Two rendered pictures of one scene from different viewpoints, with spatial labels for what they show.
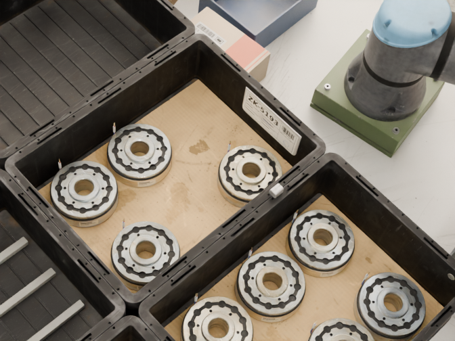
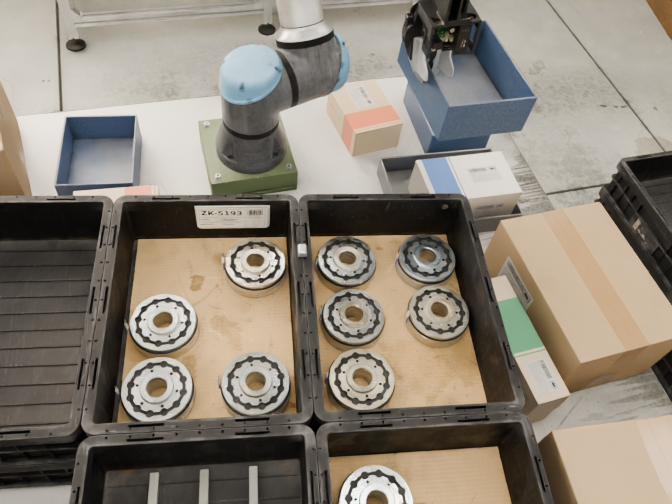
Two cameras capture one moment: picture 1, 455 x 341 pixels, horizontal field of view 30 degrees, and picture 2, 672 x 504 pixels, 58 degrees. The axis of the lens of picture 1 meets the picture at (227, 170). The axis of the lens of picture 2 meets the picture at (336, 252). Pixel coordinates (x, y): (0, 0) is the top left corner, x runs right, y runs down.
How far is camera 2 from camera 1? 50 cm
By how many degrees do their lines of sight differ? 28
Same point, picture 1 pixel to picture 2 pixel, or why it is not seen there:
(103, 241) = (212, 410)
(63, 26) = not seen: outside the picture
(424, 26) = (268, 69)
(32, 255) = (172, 478)
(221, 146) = (210, 267)
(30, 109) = (30, 380)
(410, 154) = (304, 177)
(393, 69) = (264, 120)
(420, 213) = not seen: hidden behind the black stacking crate
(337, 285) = (382, 280)
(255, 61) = not seen: hidden behind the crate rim
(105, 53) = (41, 283)
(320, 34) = (165, 152)
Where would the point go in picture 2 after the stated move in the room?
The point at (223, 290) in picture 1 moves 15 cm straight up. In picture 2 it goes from (327, 354) to (336, 307)
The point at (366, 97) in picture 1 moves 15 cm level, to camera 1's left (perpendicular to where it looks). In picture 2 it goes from (254, 159) to (193, 193)
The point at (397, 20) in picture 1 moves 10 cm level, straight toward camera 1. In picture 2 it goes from (247, 79) to (271, 114)
